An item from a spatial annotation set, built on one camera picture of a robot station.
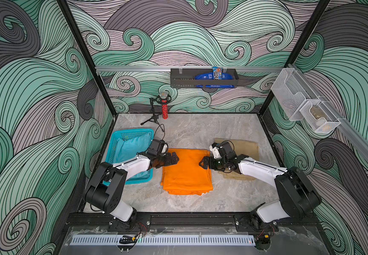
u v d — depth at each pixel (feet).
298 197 1.40
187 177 2.79
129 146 3.14
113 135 3.18
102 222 2.48
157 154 2.46
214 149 2.73
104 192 1.44
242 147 3.24
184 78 3.11
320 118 2.09
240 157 2.20
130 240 2.33
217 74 2.95
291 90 2.55
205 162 2.61
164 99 3.13
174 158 2.71
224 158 2.30
